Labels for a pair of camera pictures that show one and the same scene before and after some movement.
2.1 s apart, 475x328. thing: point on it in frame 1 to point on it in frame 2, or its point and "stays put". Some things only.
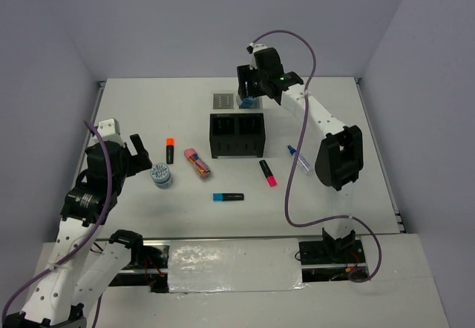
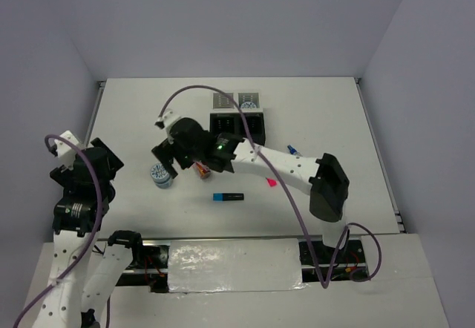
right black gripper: (245, 74) to (164, 154)
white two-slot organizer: (226, 102) stays put
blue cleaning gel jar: (161, 176) stays put
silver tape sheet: (216, 266) stays put
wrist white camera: (110, 130) to (67, 152)
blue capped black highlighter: (226, 197) stays put
